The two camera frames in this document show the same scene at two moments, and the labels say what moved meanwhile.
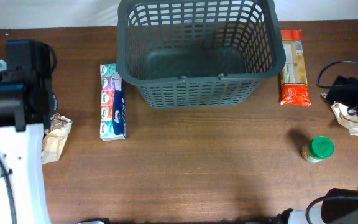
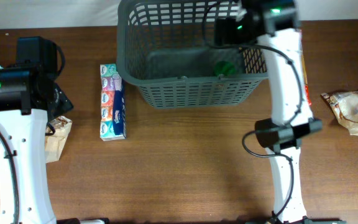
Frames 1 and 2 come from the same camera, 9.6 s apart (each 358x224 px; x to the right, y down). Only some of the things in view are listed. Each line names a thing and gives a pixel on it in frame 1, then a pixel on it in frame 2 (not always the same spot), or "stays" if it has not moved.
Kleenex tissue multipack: [113, 111] stays
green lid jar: [318, 149] to [225, 68]
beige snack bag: [355, 126] stays
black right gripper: [345, 98] to [231, 26]
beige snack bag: [55, 138] stays
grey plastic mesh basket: [198, 54] stays
